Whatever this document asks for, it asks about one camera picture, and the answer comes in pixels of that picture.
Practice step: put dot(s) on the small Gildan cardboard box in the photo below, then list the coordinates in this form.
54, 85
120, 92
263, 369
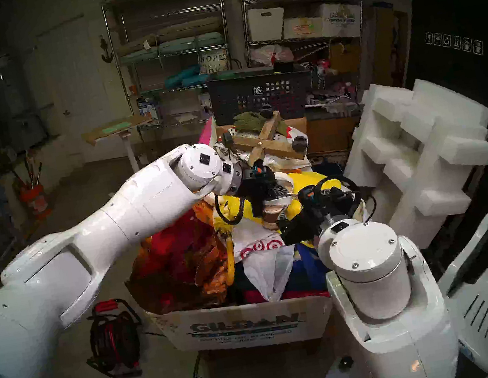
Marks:
341, 21

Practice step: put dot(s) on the red fabric item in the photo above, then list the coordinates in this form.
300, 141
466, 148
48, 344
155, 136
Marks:
252, 297

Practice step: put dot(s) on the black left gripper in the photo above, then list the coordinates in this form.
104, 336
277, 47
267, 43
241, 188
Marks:
257, 184

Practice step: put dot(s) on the white storage bin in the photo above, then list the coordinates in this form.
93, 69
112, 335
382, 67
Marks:
266, 26

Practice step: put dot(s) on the tan wooden board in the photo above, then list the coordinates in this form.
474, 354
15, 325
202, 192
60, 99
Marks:
384, 46

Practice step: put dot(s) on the teal seat cushion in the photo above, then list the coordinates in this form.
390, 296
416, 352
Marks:
191, 44

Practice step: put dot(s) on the turquoise folded cushion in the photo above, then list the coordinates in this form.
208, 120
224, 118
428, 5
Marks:
182, 76

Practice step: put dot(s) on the crumpled clear plastic bag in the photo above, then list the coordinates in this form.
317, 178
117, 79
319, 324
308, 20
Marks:
340, 104

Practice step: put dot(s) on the blue white product box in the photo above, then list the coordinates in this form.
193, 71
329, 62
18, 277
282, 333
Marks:
151, 109

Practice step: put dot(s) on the red orange patterned bag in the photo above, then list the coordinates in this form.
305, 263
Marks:
176, 256

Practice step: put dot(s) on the pink flowers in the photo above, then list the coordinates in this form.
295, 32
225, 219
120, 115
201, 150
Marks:
343, 88

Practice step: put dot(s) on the green knit gloves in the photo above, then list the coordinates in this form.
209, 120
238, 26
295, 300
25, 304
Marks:
249, 121

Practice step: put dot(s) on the beige seat cushion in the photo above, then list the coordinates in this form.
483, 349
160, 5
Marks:
188, 28
136, 47

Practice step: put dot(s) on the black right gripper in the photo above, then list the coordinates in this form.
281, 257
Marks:
316, 211

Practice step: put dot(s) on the white foam packing block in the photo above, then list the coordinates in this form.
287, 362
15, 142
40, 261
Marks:
412, 150

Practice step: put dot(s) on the orange bucket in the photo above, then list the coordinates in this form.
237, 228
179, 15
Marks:
34, 201

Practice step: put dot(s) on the HOPE text pillow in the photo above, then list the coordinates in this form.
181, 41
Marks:
213, 61

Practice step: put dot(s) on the white red-print plastic bag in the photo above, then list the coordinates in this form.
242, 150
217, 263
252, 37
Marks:
270, 269

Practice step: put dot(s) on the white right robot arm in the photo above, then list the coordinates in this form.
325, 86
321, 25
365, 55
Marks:
397, 341

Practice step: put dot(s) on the wooden cross caster dolly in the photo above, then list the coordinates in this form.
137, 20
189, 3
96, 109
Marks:
270, 136

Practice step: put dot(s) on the dark blue fabric bag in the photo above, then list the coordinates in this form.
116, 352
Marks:
307, 268

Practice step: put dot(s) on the white door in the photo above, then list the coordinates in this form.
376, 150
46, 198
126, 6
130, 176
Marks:
78, 88

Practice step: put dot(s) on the dark anchor wall ornament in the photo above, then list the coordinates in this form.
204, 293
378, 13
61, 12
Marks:
107, 54

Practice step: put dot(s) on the grey water heater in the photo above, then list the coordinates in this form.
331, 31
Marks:
19, 107

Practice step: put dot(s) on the large brown box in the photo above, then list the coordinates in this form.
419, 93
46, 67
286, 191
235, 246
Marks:
334, 133

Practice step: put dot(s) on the pink white plastic bag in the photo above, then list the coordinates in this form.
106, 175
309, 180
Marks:
271, 54

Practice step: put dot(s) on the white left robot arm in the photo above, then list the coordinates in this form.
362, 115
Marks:
96, 242

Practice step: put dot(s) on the large Gildan cardboard box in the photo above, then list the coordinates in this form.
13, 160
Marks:
247, 323

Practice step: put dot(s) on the black plastic mesh basket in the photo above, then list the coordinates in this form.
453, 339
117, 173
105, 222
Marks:
234, 96

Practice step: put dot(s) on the small labelled cardboard box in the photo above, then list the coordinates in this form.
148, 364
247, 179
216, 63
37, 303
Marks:
301, 27

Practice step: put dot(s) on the white stand cardboard-top table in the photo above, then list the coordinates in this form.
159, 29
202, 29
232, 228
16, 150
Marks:
115, 128

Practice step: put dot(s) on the brown cardboard box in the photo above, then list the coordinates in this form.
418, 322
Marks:
345, 57

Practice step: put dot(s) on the black flight case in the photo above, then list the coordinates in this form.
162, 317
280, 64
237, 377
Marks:
451, 15

